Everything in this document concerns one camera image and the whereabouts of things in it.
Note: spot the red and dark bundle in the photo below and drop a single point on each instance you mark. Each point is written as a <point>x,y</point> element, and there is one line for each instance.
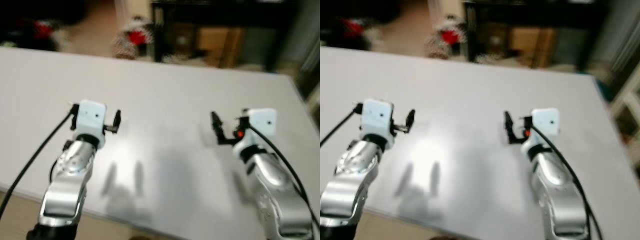
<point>42,31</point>
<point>355,29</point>

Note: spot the black side table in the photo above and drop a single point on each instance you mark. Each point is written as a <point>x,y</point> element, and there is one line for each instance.
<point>530,12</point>
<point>225,12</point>

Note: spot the brown cardboard box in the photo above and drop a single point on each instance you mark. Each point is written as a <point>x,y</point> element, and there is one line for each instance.
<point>220,45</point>
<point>532,45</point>

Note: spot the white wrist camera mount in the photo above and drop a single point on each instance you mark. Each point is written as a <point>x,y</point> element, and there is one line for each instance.
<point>262,125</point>
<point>546,125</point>
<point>91,117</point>
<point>377,117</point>

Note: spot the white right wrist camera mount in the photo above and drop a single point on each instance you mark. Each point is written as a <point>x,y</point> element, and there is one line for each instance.
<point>546,125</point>
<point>262,125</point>

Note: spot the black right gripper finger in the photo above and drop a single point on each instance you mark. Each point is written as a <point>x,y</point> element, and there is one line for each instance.
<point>509,126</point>
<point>216,126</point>

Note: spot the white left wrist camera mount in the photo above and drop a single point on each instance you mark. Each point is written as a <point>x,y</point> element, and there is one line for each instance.
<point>377,117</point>
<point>91,117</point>

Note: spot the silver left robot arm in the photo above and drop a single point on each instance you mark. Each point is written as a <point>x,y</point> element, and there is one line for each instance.
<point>345,185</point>
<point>65,185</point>

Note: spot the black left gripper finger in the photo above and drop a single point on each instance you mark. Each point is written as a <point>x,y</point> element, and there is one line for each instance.
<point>117,119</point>
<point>410,119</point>

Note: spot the red and white spotted bag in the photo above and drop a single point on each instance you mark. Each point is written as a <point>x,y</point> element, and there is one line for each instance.
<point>450,36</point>
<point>136,37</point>

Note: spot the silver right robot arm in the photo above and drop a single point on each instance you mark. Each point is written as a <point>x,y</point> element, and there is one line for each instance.
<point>555,195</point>
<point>272,190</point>

